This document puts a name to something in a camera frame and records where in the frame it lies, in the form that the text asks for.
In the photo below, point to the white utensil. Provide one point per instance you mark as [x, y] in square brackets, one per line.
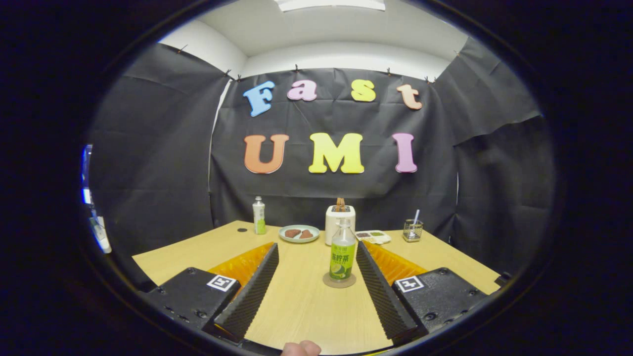
[416, 214]

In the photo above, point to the white divided snack tray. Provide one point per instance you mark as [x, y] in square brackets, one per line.
[376, 238]

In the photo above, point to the green label juice bottle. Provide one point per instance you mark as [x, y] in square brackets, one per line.
[342, 267]

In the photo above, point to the light wooden table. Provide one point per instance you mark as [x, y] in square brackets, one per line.
[306, 306]

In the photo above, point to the brown bread slice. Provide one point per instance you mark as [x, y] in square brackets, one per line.
[340, 202]

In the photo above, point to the small black object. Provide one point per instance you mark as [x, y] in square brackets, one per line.
[503, 279]

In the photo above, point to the pale green plate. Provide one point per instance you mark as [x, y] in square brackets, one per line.
[298, 241]

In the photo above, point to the small capped white green bottle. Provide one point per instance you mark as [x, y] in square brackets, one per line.
[259, 217]

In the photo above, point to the ceiling light panel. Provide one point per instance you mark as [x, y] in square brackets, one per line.
[330, 4]

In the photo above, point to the brown food piece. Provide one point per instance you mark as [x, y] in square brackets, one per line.
[293, 233]
[306, 235]

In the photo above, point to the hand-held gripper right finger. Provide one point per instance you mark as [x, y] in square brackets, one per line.
[381, 291]

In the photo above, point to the white toaster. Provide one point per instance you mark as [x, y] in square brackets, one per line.
[341, 211]

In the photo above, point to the white device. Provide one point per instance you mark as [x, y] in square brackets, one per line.
[101, 237]

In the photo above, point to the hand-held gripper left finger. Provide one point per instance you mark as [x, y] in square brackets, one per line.
[254, 296]

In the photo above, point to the round brown coaster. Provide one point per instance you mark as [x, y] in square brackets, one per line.
[341, 285]

